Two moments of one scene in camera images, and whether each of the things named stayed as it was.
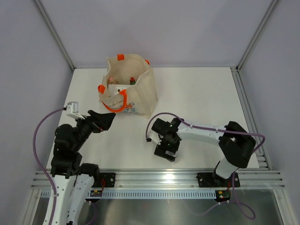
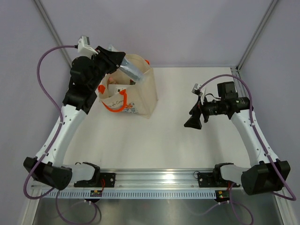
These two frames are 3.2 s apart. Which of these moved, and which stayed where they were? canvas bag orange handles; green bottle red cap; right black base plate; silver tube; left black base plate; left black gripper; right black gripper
Moved: right black gripper; silver tube; left black gripper
Stayed: canvas bag orange handles; left black base plate; green bottle red cap; right black base plate
